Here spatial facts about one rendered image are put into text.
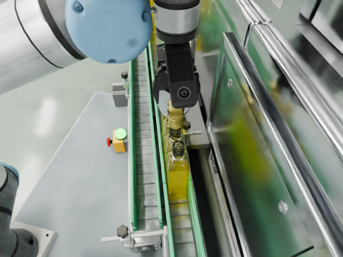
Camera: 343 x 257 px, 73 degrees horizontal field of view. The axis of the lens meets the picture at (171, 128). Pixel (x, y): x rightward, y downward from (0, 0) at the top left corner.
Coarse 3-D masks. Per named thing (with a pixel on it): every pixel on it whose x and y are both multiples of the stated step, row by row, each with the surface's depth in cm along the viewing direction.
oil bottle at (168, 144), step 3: (168, 135) 62; (183, 135) 64; (165, 138) 63; (168, 138) 62; (183, 138) 62; (165, 141) 62; (168, 141) 61; (171, 141) 61; (183, 141) 61; (165, 144) 62; (168, 144) 61; (171, 144) 61; (165, 147) 62; (168, 147) 61; (171, 147) 61; (165, 150) 62; (168, 150) 61; (165, 153) 63; (165, 156) 65; (165, 159) 67; (165, 162) 70; (165, 165) 72; (165, 168) 75; (165, 171) 78
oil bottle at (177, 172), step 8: (168, 152) 60; (184, 152) 59; (168, 160) 58; (184, 160) 58; (168, 168) 58; (176, 168) 57; (184, 168) 58; (168, 176) 61; (176, 176) 60; (184, 176) 61; (168, 184) 64; (176, 184) 64; (184, 184) 65; (168, 192) 69; (176, 192) 68; (184, 192) 69
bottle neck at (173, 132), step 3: (171, 129) 57; (174, 129) 60; (177, 129) 57; (180, 129) 57; (171, 132) 58; (174, 132) 57; (177, 132) 58; (180, 132) 59; (171, 135) 59; (174, 135) 58; (177, 135) 58; (180, 135) 60; (171, 138) 60; (174, 138) 59; (177, 138) 60; (180, 138) 61
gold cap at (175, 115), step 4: (172, 108) 54; (168, 112) 53; (172, 112) 53; (176, 112) 53; (180, 112) 53; (168, 116) 54; (172, 116) 53; (176, 116) 52; (180, 116) 53; (168, 120) 55; (172, 120) 54; (176, 120) 54; (180, 120) 54; (168, 124) 56; (172, 124) 55; (176, 124) 55; (180, 124) 55; (176, 128) 56
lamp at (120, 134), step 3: (120, 129) 94; (123, 129) 94; (117, 132) 93; (120, 132) 93; (123, 132) 93; (117, 135) 93; (120, 135) 93; (123, 135) 93; (126, 135) 95; (117, 138) 94; (120, 138) 93; (123, 138) 94
